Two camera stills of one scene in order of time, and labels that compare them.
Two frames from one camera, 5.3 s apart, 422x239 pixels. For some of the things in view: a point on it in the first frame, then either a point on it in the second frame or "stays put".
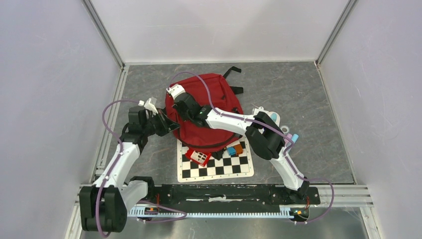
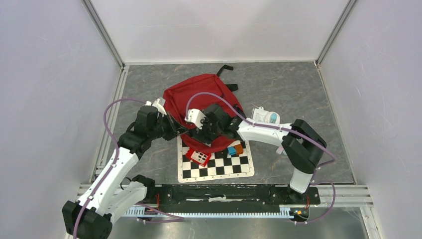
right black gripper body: x=184 y=116 -> x=208 y=130
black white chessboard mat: x=229 y=167 stays put
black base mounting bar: x=229 y=195 stays put
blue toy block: x=231 y=151 stays put
